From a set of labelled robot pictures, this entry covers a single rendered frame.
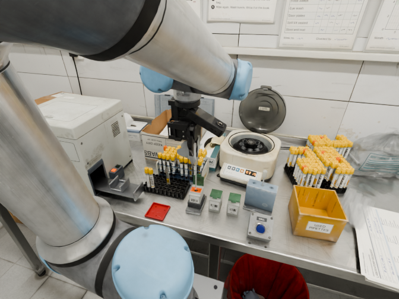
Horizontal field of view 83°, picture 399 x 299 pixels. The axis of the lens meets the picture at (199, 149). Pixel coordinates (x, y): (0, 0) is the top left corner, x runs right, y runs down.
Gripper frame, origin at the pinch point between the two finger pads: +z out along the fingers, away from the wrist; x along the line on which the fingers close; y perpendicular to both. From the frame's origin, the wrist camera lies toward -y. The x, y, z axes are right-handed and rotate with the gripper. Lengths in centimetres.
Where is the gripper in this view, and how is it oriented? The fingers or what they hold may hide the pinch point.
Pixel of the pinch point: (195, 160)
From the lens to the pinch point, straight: 71.9
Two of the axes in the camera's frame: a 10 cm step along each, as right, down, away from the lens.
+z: 0.0, 8.5, 5.3
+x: -2.8, 5.1, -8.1
